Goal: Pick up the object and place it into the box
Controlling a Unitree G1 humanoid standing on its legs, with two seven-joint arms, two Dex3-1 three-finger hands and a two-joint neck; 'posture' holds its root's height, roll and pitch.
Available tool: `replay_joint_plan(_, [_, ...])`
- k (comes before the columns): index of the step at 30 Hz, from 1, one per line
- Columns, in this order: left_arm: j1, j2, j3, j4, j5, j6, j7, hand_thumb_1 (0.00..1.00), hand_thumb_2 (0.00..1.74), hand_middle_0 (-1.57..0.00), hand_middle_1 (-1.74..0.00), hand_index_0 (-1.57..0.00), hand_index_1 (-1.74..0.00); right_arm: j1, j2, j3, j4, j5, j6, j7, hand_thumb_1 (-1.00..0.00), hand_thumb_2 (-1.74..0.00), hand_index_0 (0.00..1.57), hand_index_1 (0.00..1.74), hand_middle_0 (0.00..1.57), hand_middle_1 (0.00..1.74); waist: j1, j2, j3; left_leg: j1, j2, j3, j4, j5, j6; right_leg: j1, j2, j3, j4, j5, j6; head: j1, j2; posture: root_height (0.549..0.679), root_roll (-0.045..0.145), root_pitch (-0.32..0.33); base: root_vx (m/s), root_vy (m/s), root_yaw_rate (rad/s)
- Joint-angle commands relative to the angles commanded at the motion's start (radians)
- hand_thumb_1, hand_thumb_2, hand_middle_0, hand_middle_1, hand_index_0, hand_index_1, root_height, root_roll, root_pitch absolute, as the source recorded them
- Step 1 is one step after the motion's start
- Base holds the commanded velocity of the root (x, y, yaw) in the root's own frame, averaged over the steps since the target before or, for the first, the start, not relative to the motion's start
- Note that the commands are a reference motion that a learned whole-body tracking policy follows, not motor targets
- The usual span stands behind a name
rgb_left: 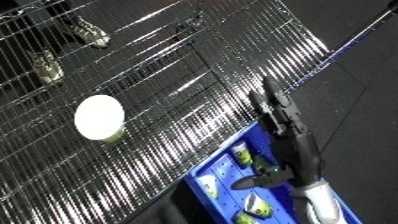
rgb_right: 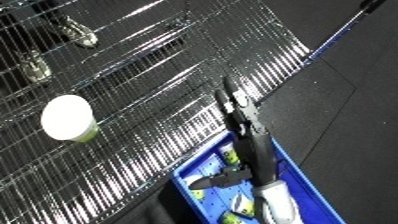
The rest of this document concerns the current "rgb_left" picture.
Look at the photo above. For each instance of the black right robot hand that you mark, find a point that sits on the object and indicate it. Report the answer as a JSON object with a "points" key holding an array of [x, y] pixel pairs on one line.
{"points": [[296, 140]]}

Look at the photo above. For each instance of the pale right robot forearm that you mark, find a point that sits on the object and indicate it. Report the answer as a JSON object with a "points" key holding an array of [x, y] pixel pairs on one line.
{"points": [[323, 203]]}

